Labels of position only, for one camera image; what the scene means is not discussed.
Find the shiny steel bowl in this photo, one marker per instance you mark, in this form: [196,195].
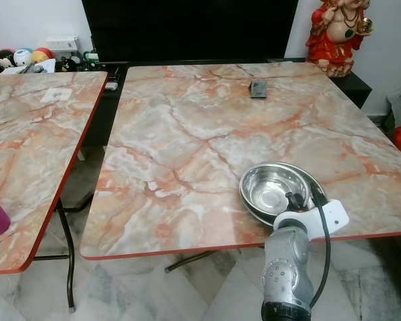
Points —
[267,188]

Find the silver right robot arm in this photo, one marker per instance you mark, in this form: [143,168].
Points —
[286,267]

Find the small dark flat box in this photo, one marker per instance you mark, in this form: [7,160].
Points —
[258,89]

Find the large marble folding table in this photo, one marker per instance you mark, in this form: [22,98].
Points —
[187,154]

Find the marble table with paper labels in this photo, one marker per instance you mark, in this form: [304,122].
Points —
[33,154]

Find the red laughing Buddha statue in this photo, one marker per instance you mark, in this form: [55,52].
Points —
[334,37]

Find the black red mouse toy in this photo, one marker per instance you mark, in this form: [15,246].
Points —
[5,59]

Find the white paper label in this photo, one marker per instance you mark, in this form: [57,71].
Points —
[56,95]

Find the white blue round toy head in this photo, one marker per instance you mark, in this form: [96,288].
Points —
[23,57]

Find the black television screen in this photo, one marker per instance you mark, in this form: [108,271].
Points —
[187,30]

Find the yellow red round toy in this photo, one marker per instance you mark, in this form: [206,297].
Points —
[43,54]

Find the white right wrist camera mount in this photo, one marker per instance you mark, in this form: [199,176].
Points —
[327,217]

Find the white wall socket box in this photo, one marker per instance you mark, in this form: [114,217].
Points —
[61,47]

